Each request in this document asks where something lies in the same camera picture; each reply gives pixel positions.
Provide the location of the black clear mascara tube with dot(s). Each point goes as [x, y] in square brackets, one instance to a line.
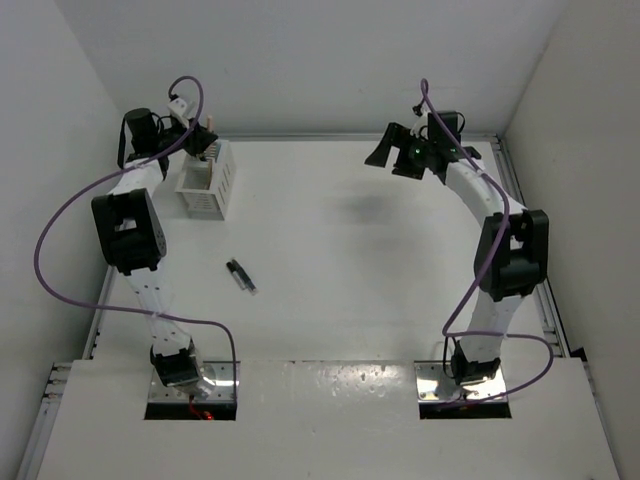
[241, 276]

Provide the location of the wooden tan stick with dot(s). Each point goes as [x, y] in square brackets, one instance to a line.
[209, 173]

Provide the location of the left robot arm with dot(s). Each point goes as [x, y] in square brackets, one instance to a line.
[133, 241]

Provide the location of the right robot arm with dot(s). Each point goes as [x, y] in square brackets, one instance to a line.
[512, 255]

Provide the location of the white slotted organizer box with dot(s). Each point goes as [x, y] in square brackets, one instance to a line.
[190, 187]

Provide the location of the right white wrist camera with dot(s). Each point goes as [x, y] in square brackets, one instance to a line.
[420, 127]

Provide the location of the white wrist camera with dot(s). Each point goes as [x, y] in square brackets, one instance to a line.
[179, 108]
[420, 127]

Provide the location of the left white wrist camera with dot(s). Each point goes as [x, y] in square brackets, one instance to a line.
[179, 108]

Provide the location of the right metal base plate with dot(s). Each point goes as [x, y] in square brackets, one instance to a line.
[436, 387]

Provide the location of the metal base plate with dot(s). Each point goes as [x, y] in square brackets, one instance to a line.
[436, 387]
[215, 387]

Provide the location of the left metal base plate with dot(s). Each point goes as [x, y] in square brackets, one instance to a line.
[215, 387]

